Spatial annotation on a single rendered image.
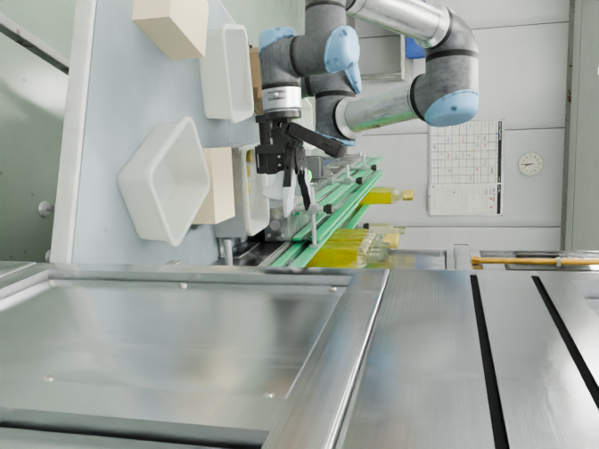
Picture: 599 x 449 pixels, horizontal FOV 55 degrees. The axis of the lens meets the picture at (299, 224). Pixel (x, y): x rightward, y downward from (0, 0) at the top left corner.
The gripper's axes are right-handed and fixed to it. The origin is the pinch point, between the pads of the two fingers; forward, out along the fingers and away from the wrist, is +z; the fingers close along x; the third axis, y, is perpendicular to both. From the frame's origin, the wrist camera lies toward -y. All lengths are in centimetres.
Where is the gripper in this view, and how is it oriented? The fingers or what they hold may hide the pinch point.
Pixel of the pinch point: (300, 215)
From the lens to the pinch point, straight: 113.3
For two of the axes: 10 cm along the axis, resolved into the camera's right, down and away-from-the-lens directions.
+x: -2.7, 1.2, -9.6
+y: -9.6, 0.4, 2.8
